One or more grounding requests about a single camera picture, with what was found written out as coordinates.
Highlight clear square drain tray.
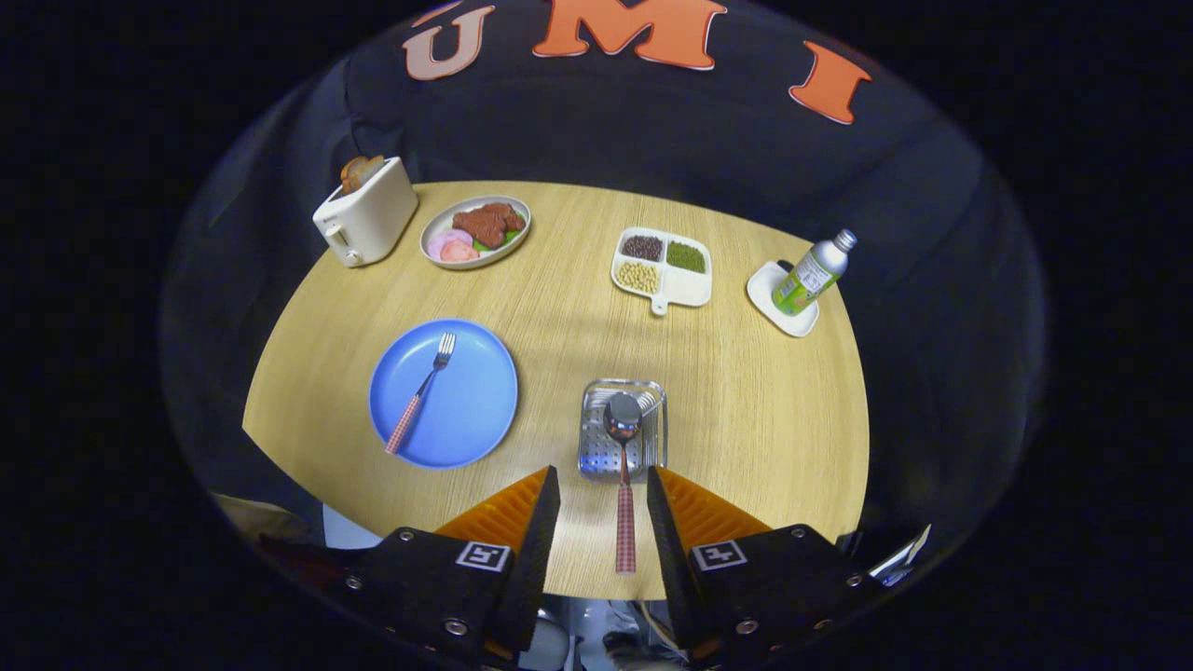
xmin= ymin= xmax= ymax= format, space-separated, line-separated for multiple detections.
xmin=578 ymin=378 xmax=668 ymax=483

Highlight silver green label bottle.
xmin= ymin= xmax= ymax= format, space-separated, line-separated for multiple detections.
xmin=772 ymin=229 xmax=858 ymax=317

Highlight cream toaster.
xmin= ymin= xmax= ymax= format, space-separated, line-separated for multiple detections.
xmin=312 ymin=156 xmax=419 ymax=269

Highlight brown meat pieces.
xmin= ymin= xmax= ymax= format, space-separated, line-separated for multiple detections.
xmin=452 ymin=202 xmax=526 ymax=250

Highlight white square coaster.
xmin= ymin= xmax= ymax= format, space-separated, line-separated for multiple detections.
xmin=747 ymin=260 xmax=821 ymax=338

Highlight oval grey food plate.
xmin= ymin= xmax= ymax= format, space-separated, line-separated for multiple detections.
xmin=419 ymin=195 xmax=532 ymax=271

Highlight blue round plate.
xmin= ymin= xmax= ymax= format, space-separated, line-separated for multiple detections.
xmin=369 ymin=319 xmax=519 ymax=470

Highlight toasted bread slices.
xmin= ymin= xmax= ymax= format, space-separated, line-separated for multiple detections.
xmin=339 ymin=155 xmax=385 ymax=195

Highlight checkered handle fork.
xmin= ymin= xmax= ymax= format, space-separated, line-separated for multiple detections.
xmin=385 ymin=333 xmax=457 ymax=457

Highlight pink ham slices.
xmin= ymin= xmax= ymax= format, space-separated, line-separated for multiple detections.
xmin=427 ymin=228 xmax=479 ymax=264

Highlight white divided dish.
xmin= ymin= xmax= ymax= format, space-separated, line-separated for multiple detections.
xmin=610 ymin=226 xmax=713 ymax=317

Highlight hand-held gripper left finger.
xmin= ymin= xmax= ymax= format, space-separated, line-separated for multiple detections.
xmin=256 ymin=466 xmax=562 ymax=667

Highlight checkered handle spoon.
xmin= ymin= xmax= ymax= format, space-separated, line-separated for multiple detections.
xmin=603 ymin=392 xmax=644 ymax=575

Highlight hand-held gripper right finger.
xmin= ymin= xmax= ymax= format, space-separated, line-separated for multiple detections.
xmin=646 ymin=466 xmax=896 ymax=667

